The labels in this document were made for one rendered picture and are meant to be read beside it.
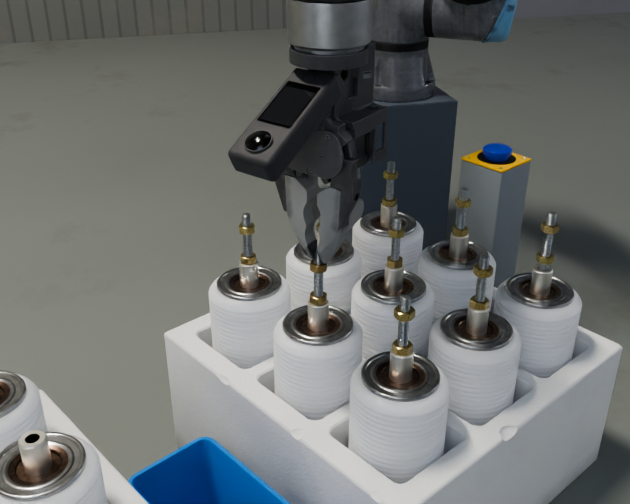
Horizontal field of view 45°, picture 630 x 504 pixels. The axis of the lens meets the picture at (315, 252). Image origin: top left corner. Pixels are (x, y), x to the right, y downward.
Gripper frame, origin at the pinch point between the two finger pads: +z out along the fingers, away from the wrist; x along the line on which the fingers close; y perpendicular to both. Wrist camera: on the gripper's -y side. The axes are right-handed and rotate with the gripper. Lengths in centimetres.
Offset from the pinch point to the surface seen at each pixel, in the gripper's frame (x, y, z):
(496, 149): -1.6, 41.1, 1.3
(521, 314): -16.4, 16.4, 9.9
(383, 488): -14.3, -9.2, 16.2
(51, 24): 232, 140, 29
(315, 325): -0.4, -0.5, 8.4
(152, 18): 206, 171, 28
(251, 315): 8.4, -0.5, 10.5
